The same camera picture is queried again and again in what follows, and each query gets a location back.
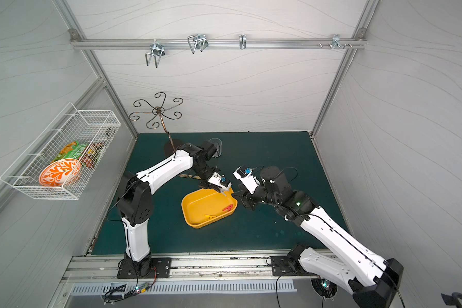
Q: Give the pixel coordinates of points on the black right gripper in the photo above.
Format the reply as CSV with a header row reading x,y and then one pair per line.
x,y
248,196

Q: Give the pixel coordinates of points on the yellow plastic storage box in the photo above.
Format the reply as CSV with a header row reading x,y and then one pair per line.
x,y
206,202

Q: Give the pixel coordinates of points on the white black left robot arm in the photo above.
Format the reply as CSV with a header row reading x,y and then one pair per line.
x,y
134,196

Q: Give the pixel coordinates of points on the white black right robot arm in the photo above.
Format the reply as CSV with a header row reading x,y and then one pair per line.
x,y
371,280

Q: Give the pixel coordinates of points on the clear drinking glass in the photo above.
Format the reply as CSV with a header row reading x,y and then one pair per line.
x,y
218,146

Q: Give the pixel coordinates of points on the dark oval stand with copper rod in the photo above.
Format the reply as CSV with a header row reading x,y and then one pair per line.
x,y
158,115

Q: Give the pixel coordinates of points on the green snack packet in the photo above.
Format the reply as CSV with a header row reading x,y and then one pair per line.
x,y
74,150

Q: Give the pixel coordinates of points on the metal double hook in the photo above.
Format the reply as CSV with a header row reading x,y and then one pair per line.
x,y
157,51

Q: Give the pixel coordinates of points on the metal loop hook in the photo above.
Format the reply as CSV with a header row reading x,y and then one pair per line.
x,y
197,42

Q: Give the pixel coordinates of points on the orange patterned bowl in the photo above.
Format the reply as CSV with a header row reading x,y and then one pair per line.
x,y
61,172

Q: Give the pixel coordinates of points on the small metal hook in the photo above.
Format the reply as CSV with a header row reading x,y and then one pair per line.
x,y
242,42

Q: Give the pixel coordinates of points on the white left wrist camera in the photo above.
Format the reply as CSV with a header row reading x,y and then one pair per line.
x,y
217,179

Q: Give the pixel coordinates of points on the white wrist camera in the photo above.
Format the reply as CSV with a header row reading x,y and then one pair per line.
x,y
245,175
217,179

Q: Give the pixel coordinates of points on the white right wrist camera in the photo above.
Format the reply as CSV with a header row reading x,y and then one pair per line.
x,y
245,175

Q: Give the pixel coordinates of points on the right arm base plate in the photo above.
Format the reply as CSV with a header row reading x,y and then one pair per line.
x,y
284,266

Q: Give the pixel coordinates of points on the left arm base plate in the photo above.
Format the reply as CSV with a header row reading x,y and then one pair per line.
x,y
147,268

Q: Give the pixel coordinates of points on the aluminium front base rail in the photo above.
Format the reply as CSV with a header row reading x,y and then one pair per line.
x,y
192,266

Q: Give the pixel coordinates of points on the aluminium top rail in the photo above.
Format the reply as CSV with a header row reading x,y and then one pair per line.
x,y
80,43

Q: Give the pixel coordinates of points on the white wire wall basket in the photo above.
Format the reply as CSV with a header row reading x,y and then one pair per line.
x,y
97,128

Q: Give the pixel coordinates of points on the metal bracket hook right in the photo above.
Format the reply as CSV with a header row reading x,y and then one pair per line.
x,y
336,44

